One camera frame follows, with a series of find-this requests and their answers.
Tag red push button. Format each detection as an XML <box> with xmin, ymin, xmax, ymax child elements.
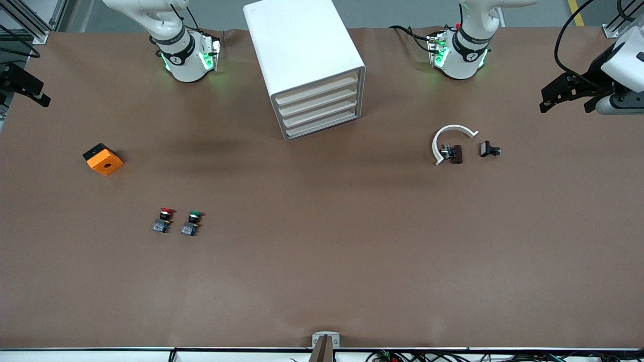
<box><xmin>153</xmin><ymin>207</ymin><xmax>175</xmax><ymax>233</ymax></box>

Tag green push button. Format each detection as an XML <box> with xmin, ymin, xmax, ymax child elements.
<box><xmin>181</xmin><ymin>211</ymin><xmax>204</xmax><ymax>237</ymax></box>

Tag orange box with black base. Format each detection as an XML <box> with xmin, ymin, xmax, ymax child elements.
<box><xmin>83</xmin><ymin>143</ymin><xmax>124</xmax><ymax>176</ymax></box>

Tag dark brown small component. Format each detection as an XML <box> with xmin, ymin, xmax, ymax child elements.
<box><xmin>440</xmin><ymin>143</ymin><xmax>463</xmax><ymax>165</ymax></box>

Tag brown table cover sheet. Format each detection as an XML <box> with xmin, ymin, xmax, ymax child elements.
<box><xmin>0</xmin><ymin>27</ymin><xmax>644</xmax><ymax>349</ymax></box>

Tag white curved plastic ring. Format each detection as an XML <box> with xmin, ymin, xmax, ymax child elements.
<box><xmin>433</xmin><ymin>124</ymin><xmax>479</xmax><ymax>166</ymax></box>

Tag black base cable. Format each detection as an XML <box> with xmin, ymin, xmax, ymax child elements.
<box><xmin>389</xmin><ymin>24</ymin><xmax>438</xmax><ymax>54</ymax></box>

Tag tangled black cables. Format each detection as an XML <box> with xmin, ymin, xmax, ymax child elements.
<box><xmin>365</xmin><ymin>350</ymin><xmax>644</xmax><ymax>362</ymax></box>

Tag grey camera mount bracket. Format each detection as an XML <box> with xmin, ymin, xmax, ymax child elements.
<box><xmin>309</xmin><ymin>332</ymin><xmax>341</xmax><ymax>362</ymax></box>

